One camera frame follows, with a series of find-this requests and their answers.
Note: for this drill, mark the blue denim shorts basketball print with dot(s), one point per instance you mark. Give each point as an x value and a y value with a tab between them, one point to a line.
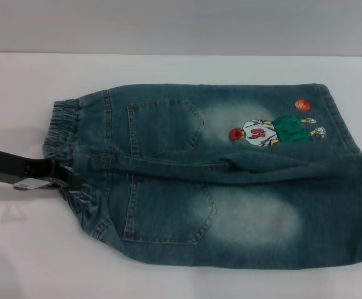
199	202

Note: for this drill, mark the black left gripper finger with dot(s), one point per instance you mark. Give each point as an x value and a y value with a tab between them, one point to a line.
70	177

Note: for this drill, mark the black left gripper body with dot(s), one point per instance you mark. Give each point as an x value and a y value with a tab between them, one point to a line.
12	166

